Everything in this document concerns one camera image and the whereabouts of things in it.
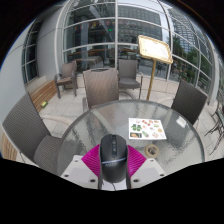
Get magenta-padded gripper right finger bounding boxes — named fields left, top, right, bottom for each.
left=125, top=145, right=167, bottom=190

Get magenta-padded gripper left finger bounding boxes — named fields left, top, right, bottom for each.
left=60, top=144, right=103, bottom=191

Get black computer mouse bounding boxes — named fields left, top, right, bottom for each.
left=99, top=133, right=130, bottom=184

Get food picture menu card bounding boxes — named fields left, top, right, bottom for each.
left=128, top=117, right=168, bottom=141

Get dark wicker chair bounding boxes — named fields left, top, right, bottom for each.
left=53, top=60, right=79, bottom=100
left=81, top=67, right=135, bottom=113
left=170, top=79, right=209, bottom=127
left=2, top=91, right=73, bottom=176
left=116, top=58, right=144, bottom=100

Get black metal chair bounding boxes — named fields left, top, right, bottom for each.
left=204, top=99, right=224, bottom=155

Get gold menu display stand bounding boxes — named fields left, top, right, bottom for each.
left=137, top=34, right=174, bottom=102

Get round brass table hole ring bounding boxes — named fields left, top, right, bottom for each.
left=144, top=143, right=160, bottom=159

